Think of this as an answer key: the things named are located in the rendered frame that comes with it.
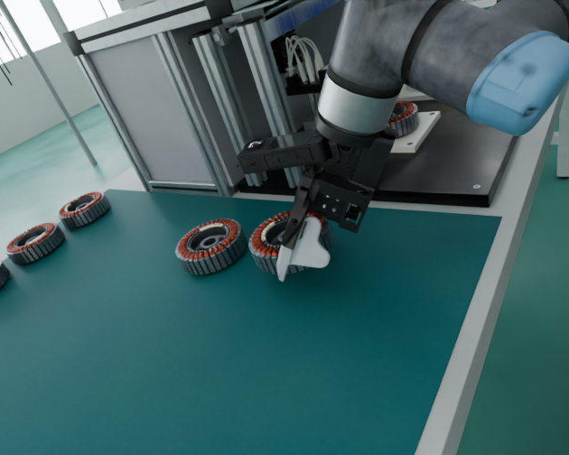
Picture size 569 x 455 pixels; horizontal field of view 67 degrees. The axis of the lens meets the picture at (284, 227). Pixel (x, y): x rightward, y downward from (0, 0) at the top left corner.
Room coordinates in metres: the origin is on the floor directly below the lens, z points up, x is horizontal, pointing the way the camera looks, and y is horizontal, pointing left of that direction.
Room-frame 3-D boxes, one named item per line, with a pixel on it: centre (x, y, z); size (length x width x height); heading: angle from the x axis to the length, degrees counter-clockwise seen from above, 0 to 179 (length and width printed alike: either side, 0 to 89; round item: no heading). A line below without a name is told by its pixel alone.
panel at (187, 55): (1.04, -0.16, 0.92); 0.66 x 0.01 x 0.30; 136
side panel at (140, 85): (0.90, 0.17, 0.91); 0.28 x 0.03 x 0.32; 46
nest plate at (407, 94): (0.95, -0.42, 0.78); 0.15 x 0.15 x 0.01; 46
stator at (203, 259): (0.60, 0.12, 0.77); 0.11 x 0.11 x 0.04
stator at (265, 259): (0.49, 0.00, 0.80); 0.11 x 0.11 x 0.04
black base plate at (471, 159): (0.87, -0.33, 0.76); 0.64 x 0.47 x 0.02; 136
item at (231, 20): (0.81, -0.05, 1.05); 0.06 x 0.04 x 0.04; 136
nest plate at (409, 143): (0.77, -0.26, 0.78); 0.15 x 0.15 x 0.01; 46
